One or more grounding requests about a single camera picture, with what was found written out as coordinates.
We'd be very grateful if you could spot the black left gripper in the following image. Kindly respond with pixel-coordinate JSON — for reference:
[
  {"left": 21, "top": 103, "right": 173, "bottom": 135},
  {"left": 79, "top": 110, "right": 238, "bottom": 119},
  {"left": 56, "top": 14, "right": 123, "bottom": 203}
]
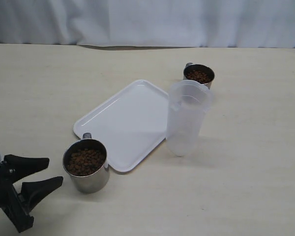
[{"left": 0, "top": 154, "right": 63, "bottom": 233}]

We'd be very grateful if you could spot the steel mug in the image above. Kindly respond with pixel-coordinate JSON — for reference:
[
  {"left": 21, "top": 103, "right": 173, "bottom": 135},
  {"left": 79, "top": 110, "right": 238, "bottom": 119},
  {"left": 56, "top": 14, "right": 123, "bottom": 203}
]
[
  {"left": 183, "top": 62, "right": 215, "bottom": 89},
  {"left": 62, "top": 133, "right": 110, "bottom": 194}
]

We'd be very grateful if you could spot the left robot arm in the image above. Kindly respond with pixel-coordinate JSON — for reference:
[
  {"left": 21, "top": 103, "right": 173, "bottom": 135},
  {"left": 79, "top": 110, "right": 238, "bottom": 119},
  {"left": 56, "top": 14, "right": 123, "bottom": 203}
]
[{"left": 0, "top": 154, "right": 63, "bottom": 233}]

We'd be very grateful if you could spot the white plastic tray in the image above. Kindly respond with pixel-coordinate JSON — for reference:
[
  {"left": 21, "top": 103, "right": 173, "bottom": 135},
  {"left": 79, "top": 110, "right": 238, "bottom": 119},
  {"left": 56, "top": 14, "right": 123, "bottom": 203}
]
[{"left": 73, "top": 80, "right": 168, "bottom": 173}]

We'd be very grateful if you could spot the white curtain backdrop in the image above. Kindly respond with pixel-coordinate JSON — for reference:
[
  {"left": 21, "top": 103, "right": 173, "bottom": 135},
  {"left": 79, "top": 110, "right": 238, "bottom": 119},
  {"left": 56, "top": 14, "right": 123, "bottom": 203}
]
[{"left": 0, "top": 0, "right": 295, "bottom": 48}]

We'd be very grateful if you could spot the translucent plastic pitcher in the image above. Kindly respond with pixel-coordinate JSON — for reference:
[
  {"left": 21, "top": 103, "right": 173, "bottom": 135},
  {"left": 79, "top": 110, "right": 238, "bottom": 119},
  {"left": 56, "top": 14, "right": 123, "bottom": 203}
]
[{"left": 166, "top": 80, "right": 213, "bottom": 156}]

